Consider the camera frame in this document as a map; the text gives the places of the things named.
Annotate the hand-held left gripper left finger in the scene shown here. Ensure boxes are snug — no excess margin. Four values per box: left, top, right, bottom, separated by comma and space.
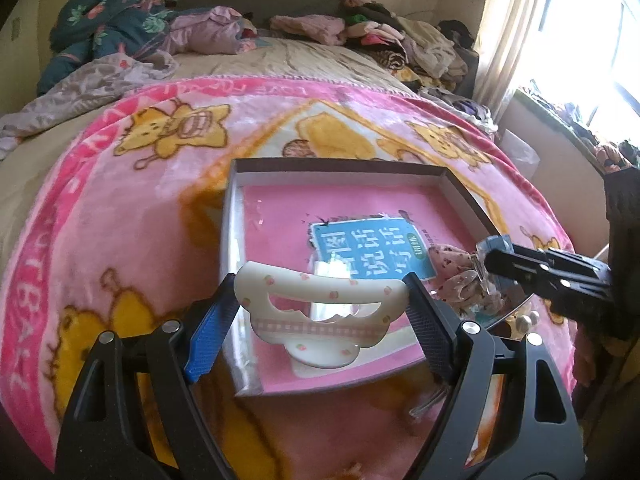
55, 273, 241, 480

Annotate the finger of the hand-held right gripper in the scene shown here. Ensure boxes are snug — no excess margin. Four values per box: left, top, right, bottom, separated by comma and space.
520, 280, 623, 333
483, 244, 615, 287

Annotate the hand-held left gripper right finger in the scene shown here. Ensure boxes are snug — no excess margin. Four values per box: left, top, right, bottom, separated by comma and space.
401, 273, 587, 480

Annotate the clear plastic packet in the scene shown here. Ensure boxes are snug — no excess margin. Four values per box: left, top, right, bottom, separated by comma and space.
472, 235, 513, 313

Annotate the small packaged dotted item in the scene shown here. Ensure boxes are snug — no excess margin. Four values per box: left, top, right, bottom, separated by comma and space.
429, 241, 503, 315

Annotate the white strawberry print hair clip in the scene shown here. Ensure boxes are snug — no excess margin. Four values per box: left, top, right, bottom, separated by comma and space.
233, 261, 412, 370

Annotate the shallow cardboard box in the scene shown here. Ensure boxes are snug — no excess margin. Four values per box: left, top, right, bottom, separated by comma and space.
219, 157, 535, 399

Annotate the white plastic bag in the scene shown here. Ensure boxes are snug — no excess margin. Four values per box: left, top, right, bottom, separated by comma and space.
499, 129, 542, 167

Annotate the windowsill clutter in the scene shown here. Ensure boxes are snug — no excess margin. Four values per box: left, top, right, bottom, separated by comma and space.
514, 84, 640, 173

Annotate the pink cartoon bear blanket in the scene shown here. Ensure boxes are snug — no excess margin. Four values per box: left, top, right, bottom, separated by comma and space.
0, 76, 581, 480

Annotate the window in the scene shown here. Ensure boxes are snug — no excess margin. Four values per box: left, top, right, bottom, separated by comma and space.
539, 0, 640, 128

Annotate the beige curtain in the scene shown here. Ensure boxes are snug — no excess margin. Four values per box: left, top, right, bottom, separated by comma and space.
471, 0, 557, 128

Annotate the pile of clothes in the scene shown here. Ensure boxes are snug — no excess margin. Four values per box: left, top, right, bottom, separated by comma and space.
340, 0, 482, 98

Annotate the grey floral blanket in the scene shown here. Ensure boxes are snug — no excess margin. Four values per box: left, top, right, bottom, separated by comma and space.
0, 51, 180, 162

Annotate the purple garment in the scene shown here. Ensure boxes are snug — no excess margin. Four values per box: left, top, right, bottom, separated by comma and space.
162, 6, 263, 57

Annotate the pink garment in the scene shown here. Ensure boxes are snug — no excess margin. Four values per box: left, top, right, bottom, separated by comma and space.
269, 13, 347, 47

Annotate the blue floral quilt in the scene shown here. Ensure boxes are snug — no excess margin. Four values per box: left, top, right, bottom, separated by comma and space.
36, 0, 177, 97

